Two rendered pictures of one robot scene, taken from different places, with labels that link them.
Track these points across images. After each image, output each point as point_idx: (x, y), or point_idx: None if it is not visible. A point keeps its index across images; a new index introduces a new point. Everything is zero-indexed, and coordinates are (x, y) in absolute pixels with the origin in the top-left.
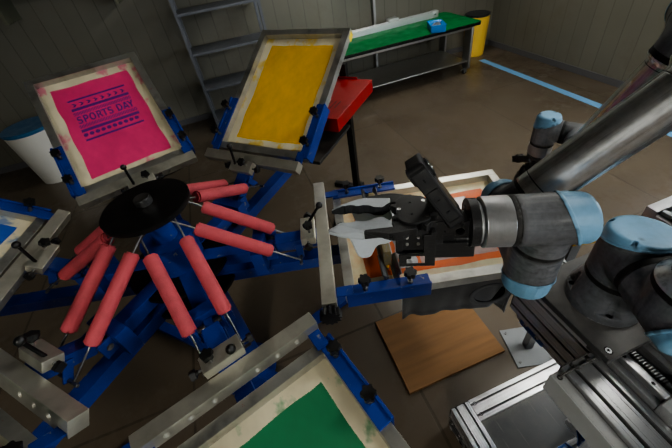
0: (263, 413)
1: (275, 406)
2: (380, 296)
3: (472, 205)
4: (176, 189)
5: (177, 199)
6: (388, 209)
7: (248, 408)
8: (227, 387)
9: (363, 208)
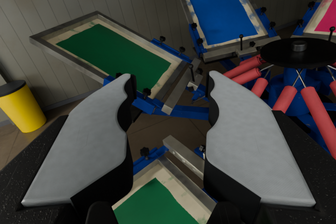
0: (196, 208)
1: (202, 217)
2: None
3: None
4: (328, 53)
5: (317, 59)
6: (241, 212)
7: (194, 194)
8: (201, 173)
9: (216, 116)
